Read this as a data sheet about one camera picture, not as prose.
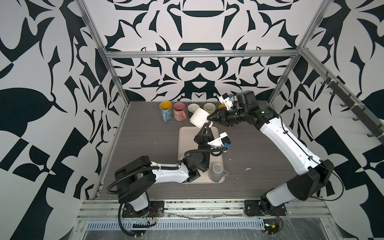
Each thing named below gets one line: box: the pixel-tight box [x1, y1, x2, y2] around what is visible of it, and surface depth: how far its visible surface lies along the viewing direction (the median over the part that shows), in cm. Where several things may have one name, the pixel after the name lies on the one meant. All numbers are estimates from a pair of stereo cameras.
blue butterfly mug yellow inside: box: [159, 101, 173, 122], surface depth 104 cm
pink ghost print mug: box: [173, 102, 187, 122], surface depth 104 cm
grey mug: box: [211, 163, 230, 183], surface depth 79 cm
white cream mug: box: [189, 107, 213, 129], surface depth 72 cm
